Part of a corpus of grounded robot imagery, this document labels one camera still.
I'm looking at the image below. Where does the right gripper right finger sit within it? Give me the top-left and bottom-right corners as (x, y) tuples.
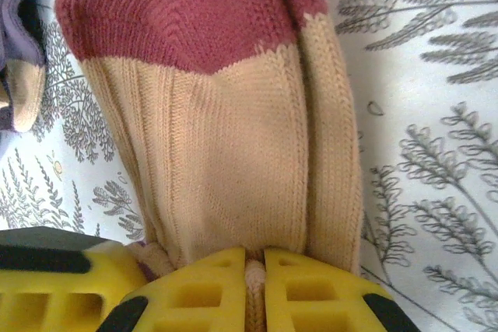
(264, 248), (422, 332)

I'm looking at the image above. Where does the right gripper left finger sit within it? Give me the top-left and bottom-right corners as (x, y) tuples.
(100, 246), (249, 332)

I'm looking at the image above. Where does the tan sock with maroon toe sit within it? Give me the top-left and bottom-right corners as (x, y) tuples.
(54, 0), (366, 332)

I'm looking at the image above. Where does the purple sock with tan toe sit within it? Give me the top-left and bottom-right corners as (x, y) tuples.
(0, 0), (50, 133)

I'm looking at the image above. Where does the floral tablecloth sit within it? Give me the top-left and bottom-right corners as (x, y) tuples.
(0, 0), (498, 332)

